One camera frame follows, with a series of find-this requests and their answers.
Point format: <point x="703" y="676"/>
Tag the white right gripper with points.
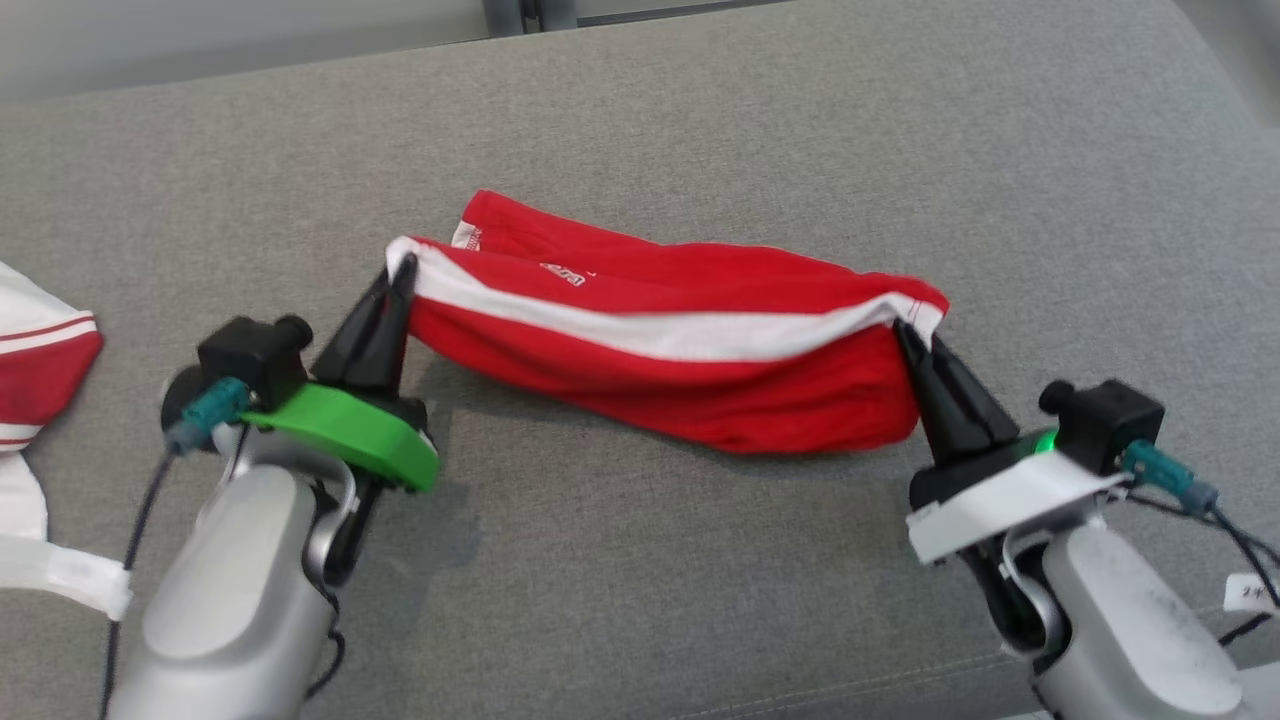
<point x="1000" y="500"/>

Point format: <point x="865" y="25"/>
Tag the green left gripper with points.
<point x="350" y="430"/>

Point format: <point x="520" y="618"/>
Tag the red shorts with white stripe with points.
<point x="700" y="370"/>

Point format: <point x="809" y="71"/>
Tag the red and white basketball jersey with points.
<point x="40" y="370"/>

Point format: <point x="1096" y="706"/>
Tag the grey fabric sofa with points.
<point x="700" y="560"/>

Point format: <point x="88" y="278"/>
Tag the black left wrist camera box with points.
<point x="250" y="355"/>

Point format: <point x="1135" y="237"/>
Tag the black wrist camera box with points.
<point x="250" y="355"/>
<point x="1105" y="420"/>

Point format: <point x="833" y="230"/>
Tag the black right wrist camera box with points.
<point x="1105" y="420"/>

